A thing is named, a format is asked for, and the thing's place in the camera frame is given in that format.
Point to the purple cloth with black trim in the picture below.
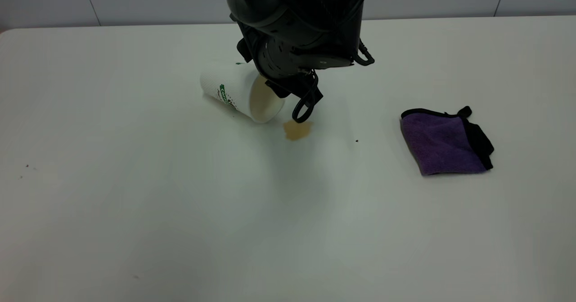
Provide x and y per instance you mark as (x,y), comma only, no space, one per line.
(438,144)

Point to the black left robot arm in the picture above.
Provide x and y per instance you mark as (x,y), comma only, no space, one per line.
(288,9)

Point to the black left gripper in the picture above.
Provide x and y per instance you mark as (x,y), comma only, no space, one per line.
(299,86)

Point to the brown coffee spill stain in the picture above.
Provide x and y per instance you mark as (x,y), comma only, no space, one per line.
(297,130)

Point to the white paper coffee cup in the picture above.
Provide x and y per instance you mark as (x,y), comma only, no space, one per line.
(236,92)

